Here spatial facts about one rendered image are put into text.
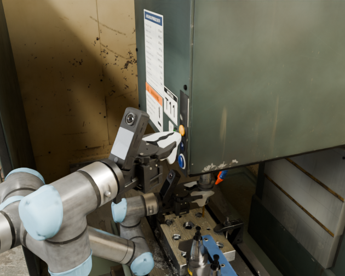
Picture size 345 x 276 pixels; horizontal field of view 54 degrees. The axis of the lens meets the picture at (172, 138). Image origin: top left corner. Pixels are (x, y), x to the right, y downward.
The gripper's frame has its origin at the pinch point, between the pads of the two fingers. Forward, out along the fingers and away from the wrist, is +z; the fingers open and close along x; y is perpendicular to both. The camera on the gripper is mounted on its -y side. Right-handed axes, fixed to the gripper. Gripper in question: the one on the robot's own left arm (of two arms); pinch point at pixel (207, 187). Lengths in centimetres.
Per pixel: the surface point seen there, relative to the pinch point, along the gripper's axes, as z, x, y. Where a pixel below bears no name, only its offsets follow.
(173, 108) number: -21, 23, -42
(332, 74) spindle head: 15, 32, -49
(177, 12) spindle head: -21, 25, -64
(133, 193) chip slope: -13, -75, 50
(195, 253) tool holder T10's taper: -17.4, 29.6, -0.8
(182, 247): -18.8, 22.6, 2.7
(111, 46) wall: -14, -101, -34
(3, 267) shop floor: -104, -119, 124
